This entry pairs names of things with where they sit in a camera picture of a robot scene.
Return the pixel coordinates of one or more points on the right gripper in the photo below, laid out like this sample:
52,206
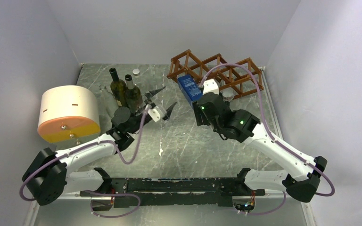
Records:
200,117

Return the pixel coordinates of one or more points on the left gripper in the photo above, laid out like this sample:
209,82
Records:
151,93

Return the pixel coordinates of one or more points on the blue square bottle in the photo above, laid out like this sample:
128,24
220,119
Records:
189,88

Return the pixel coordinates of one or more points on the brown wooden wine rack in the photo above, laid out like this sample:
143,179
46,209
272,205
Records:
235,78

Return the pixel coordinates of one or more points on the clear square gold-label bottle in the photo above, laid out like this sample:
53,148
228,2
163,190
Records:
228,94

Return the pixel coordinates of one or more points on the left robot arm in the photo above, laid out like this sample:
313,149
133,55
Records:
52,174

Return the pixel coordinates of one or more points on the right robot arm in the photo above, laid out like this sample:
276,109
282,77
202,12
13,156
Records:
300,175

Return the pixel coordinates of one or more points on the dark green labelled wine bottle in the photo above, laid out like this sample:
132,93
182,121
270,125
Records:
132,95

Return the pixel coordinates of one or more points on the clear bottle silver cap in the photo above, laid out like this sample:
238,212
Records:
136,77

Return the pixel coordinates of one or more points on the dark green open wine bottle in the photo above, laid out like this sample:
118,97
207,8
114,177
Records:
118,88

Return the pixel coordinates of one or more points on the cream and orange cylinder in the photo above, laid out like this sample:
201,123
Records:
68,112

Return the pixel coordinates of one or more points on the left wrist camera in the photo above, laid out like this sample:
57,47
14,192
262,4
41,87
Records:
157,113

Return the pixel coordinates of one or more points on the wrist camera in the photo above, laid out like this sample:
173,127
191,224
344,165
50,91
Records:
157,113
210,86

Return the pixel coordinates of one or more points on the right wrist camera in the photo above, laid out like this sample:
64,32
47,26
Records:
210,86

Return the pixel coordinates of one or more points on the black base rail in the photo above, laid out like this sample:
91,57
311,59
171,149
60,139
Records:
175,191

